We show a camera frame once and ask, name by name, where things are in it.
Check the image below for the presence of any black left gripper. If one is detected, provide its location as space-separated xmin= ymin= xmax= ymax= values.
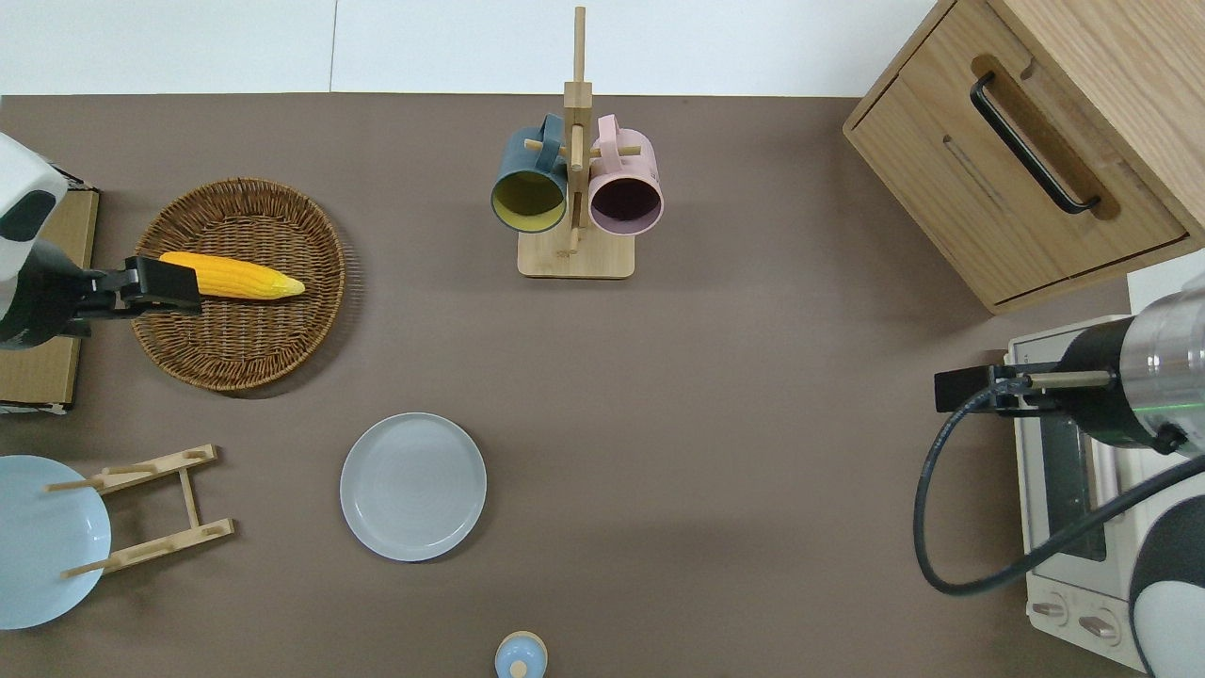
xmin=87 ymin=255 xmax=204 ymax=316

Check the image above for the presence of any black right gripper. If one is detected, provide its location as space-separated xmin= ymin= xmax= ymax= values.
xmin=934 ymin=362 xmax=1069 ymax=415

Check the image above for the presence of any gray round plate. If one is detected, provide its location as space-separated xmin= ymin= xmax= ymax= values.
xmin=340 ymin=412 xmax=489 ymax=563

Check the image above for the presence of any wooden plate rack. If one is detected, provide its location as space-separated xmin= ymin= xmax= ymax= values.
xmin=45 ymin=444 xmax=236 ymax=579

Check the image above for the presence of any light blue plate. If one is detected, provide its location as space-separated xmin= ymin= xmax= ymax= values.
xmin=0 ymin=455 xmax=112 ymax=631

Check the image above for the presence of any yellow corn cob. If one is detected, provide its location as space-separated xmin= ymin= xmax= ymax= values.
xmin=158 ymin=250 xmax=307 ymax=302

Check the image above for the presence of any round wicker basket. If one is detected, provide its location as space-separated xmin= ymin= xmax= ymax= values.
xmin=130 ymin=177 xmax=347 ymax=393

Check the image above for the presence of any white toaster oven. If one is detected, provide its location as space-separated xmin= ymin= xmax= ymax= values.
xmin=1003 ymin=315 xmax=1205 ymax=651

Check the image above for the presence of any wooden drawer cabinet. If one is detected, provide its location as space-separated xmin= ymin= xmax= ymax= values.
xmin=843 ymin=0 xmax=1205 ymax=316

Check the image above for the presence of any dark teal mug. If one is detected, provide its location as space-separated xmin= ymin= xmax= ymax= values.
xmin=490 ymin=114 xmax=570 ymax=235

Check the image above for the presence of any pink mug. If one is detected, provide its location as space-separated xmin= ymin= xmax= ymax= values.
xmin=588 ymin=114 xmax=666 ymax=236

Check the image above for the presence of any wooden mug tree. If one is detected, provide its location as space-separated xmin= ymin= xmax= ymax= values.
xmin=517 ymin=7 xmax=636 ymax=280

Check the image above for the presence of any blue lidded wooden jar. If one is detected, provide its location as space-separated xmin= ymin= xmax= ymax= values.
xmin=494 ymin=631 xmax=549 ymax=678

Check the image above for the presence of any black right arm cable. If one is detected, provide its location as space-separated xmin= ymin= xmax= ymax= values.
xmin=913 ymin=377 xmax=1205 ymax=596

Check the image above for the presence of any white oven door handle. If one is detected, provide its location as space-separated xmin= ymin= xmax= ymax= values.
xmin=1090 ymin=441 xmax=1135 ymax=519

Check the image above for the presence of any black cabinet handle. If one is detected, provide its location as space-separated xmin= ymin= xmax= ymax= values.
xmin=970 ymin=73 xmax=1102 ymax=216

